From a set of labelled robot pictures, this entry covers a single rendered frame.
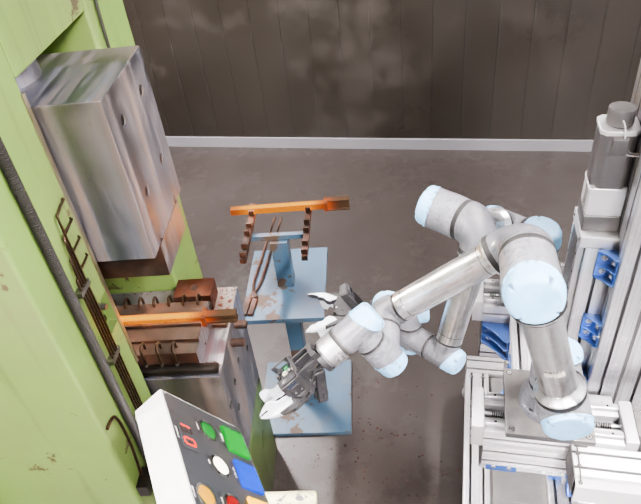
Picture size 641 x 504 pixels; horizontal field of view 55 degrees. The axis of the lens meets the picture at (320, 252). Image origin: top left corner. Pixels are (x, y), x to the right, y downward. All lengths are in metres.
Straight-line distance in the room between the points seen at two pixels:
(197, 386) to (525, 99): 3.15
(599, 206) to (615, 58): 2.74
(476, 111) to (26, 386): 3.51
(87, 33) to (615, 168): 1.31
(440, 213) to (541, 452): 0.73
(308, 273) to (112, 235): 1.06
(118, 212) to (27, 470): 0.72
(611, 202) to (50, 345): 1.31
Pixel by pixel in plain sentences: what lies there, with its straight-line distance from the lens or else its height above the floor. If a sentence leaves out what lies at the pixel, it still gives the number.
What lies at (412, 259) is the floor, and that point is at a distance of 3.49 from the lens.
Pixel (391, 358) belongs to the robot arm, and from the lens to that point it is 1.43.
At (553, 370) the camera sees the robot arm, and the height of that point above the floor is 1.16.
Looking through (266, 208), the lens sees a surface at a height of 0.98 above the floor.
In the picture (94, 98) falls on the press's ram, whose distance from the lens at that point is 1.31.
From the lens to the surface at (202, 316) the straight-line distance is 1.82.
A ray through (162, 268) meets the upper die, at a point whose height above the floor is 1.29.
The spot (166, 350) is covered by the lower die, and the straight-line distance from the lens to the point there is 1.81.
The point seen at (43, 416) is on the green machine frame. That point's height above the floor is 1.14.
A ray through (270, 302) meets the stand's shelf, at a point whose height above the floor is 0.71.
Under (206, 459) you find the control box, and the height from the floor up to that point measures 1.13.
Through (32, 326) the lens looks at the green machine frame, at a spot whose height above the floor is 1.43.
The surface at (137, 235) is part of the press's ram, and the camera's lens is 1.46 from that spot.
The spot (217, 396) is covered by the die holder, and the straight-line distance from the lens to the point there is 1.85.
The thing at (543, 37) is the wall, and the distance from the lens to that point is 4.20.
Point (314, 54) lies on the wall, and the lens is 4.32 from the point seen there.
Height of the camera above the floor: 2.24
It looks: 39 degrees down
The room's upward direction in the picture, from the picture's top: 7 degrees counter-clockwise
